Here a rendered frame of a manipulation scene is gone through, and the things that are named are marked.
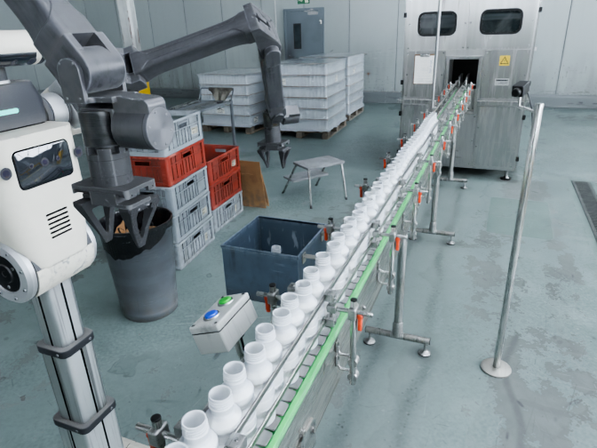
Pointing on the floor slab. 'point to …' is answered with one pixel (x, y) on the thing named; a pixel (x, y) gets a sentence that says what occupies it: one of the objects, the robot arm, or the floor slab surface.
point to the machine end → (483, 116)
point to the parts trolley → (207, 108)
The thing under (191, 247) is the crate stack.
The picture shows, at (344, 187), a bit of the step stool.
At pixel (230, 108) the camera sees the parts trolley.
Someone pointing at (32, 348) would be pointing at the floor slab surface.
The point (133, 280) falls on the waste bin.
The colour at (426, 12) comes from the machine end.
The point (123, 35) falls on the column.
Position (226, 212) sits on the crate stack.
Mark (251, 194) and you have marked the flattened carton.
